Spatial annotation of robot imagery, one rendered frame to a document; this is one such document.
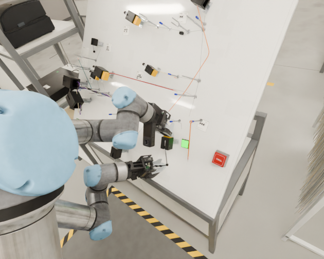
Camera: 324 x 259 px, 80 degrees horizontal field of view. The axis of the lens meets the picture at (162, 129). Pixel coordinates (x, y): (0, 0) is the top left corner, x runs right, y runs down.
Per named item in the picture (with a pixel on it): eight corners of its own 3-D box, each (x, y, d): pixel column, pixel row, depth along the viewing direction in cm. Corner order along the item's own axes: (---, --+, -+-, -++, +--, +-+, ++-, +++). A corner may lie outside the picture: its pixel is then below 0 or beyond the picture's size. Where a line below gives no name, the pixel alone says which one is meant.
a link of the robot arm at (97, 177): (81, 176, 74) (84, 161, 69) (109, 171, 80) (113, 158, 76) (85, 193, 69) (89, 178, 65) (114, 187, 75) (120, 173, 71)
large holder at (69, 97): (85, 82, 133) (64, 79, 121) (94, 102, 129) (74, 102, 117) (80, 89, 137) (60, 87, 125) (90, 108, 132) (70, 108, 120)
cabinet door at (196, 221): (208, 237, 123) (208, 215, 95) (144, 193, 151) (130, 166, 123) (210, 234, 124) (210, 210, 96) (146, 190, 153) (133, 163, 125)
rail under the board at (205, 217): (212, 226, 91) (213, 221, 87) (75, 135, 152) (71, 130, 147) (218, 216, 94) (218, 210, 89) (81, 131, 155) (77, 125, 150)
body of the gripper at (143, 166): (158, 170, 80) (131, 174, 73) (149, 178, 86) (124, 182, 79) (153, 153, 83) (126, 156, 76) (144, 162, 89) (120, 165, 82)
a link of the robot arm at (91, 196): (85, 216, 74) (89, 199, 68) (83, 190, 81) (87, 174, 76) (105, 213, 77) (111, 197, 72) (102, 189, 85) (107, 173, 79)
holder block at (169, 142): (165, 147, 93) (160, 148, 89) (166, 135, 92) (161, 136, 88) (172, 149, 90) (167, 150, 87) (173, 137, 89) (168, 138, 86)
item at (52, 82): (51, 106, 139) (46, 98, 135) (30, 93, 158) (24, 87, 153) (87, 81, 155) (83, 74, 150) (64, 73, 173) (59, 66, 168)
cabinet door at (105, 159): (145, 192, 152) (130, 165, 124) (102, 162, 180) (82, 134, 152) (146, 190, 153) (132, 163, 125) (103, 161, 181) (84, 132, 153)
